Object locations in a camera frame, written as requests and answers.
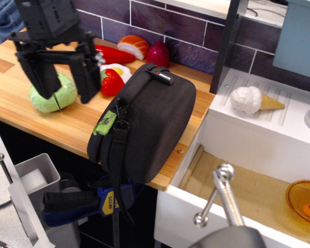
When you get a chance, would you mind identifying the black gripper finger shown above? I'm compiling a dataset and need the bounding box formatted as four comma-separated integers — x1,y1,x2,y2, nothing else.
16,53,61,99
69,55,101,104

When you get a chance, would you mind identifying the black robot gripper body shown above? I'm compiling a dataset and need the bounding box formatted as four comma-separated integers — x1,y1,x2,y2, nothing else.
8,1,96,57

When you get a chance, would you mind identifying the green tape zipper pull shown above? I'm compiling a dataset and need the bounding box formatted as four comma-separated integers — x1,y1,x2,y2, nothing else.
92,111,117,135

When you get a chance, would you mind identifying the black zipper case bag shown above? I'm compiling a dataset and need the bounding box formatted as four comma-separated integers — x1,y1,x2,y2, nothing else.
87,63,196,184

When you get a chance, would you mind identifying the red toy bell pepper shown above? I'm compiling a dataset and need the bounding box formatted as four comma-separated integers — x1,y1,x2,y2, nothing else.
100,69,125,96

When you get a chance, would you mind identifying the red toy chili pepper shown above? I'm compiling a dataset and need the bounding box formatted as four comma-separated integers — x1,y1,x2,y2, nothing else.
95,44,136,64

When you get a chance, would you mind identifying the green toy cabbage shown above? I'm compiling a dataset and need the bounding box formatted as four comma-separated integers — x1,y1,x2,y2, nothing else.
29,72,77,113

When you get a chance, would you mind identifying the toy fried egg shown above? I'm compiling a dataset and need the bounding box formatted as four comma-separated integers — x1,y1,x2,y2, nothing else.
100,63,132,83

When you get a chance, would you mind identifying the person in blue jeans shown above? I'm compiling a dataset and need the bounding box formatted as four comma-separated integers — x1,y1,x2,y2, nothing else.
0,0,25,44

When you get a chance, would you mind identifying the toy salmon sushi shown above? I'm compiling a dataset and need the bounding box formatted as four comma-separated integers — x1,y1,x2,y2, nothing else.
117,35,150,60

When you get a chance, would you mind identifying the red toy onion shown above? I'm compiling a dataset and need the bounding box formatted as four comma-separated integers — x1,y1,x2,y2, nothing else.
146,41,170,68

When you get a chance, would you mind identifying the grey plastic bin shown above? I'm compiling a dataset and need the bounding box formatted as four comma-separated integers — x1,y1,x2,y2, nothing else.
14,153,81,247

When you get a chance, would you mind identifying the blue black bar clamp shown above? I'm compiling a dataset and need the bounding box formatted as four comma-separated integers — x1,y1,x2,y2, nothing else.
42,176,146,247

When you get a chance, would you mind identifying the toy ice cream cone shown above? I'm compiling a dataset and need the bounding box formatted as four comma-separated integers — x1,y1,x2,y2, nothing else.
230,86,285,114

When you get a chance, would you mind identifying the white toy sink unit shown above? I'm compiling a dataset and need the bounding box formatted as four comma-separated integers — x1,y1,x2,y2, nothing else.
154,69,310,247

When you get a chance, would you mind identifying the light blue cabinet door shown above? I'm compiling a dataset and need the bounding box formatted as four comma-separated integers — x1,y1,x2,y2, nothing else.
273,1,310,77

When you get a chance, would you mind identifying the orange plastic bowl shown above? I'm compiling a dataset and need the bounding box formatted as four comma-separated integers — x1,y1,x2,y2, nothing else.
286,180,310,224

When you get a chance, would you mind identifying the black shoulder strap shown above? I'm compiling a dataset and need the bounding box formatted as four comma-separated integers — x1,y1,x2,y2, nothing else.
107,97,135,226

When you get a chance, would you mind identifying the dark grey shelf post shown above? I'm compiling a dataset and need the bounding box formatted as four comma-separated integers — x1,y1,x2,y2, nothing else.
210,0,249,94

